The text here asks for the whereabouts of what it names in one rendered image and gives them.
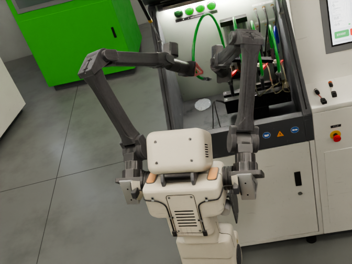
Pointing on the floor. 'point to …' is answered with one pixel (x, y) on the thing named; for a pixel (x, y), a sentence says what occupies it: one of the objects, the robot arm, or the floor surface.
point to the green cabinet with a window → (75, 35)
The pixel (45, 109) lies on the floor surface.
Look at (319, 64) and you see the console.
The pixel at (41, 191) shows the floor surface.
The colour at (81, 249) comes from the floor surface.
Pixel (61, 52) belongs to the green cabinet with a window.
